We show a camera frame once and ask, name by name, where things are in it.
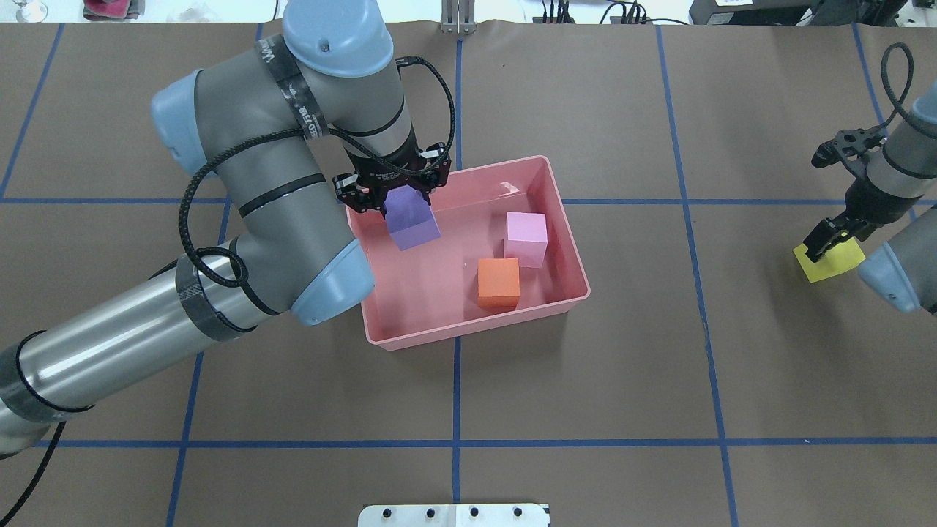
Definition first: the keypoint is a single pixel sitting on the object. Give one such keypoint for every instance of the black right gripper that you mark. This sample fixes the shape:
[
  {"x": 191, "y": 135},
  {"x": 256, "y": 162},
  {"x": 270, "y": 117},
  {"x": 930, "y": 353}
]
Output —
[{"x": 861, "y": 206}]

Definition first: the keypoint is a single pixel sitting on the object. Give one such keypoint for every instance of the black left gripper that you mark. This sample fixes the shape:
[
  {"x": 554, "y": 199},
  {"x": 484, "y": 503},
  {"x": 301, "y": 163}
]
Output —
[{"x": 382, "y": 178}]

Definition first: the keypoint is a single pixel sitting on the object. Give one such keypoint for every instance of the yellow foam cube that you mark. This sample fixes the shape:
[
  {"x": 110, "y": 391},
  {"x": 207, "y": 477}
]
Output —
[{"x": 837, "y": 260}]

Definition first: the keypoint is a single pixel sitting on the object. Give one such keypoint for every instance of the purple foam cube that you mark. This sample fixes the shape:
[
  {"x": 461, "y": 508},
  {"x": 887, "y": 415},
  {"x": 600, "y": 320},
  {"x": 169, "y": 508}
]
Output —
[{"x": 409, "y": 218}]

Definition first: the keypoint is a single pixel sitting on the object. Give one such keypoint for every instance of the orange foam cube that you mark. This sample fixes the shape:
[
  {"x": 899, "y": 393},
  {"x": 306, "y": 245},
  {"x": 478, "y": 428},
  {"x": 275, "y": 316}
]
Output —
[{"x": 498, "y": 283}]

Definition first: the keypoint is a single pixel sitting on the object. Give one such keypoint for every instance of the pink foam cube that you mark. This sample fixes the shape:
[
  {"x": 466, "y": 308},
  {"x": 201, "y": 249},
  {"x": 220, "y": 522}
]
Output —
[{"x": 526, "y": 238}]

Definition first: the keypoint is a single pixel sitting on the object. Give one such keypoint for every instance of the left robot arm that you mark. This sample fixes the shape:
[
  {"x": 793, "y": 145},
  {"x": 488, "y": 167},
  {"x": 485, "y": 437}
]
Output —
[{"x": 280, "y": 142}]

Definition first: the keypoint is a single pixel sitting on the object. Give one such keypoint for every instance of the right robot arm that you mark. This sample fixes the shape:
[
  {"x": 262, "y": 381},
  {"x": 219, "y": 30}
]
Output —
[{"x": 902, "y": 270}]

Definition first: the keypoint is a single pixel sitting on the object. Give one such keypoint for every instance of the pink plastic bin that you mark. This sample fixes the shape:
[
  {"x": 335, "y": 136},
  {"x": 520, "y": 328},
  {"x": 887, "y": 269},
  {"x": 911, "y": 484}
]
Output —
[{"x": 429, "y": 293}]

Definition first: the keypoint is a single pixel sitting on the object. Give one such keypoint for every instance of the pink object on desk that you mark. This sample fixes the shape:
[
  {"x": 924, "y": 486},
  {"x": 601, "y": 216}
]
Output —
[{"x": 119, "y": 10}]

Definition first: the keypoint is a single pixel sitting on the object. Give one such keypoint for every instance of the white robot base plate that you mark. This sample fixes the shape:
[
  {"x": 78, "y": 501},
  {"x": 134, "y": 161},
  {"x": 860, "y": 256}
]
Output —
[{"x": 478, "y": 514}]

